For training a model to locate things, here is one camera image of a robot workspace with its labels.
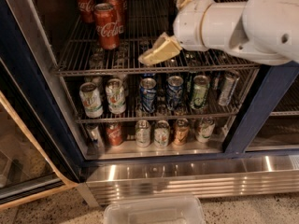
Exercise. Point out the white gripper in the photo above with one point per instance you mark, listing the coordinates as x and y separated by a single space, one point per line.
188 23

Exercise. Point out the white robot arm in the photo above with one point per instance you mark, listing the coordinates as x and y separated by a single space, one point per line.
261 31

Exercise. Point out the blue patterned can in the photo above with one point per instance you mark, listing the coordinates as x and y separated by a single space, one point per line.
174 91

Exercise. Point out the green patterned can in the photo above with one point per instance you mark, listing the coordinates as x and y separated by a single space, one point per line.
199 91

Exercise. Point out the blue pepsi can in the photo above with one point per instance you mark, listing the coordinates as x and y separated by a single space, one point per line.
147 88

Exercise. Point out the silver slim can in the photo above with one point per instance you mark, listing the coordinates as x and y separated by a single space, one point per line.
94 134
228 85

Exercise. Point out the back left coke can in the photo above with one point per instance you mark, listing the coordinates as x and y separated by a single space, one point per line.
86 8

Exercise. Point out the white green can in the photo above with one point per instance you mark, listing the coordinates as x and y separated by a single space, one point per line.
115 96
142 133
91 100

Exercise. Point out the bottom orange can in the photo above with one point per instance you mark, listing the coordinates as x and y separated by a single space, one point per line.
181 131

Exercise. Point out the bottom right white can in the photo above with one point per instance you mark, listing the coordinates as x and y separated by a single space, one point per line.
205 129

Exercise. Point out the bottom white green can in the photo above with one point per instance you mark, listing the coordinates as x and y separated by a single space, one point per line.
142 133

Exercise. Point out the left white green can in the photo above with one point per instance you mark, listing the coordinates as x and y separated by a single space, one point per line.
91 100

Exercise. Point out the bottom silver slim can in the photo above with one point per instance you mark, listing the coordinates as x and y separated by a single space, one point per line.
94 134

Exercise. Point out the open glass fridge door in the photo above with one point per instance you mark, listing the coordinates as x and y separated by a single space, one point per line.
27 171

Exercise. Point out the clear plastic bin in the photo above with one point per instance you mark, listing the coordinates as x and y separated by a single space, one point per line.
182 209

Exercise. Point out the top wire shelf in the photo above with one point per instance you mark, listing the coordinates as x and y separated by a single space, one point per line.
147 20

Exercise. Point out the wire shelf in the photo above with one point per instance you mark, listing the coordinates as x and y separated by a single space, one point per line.
147 20
133 110

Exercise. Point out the middle wire shelf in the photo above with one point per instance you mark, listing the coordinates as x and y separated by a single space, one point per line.
133 110

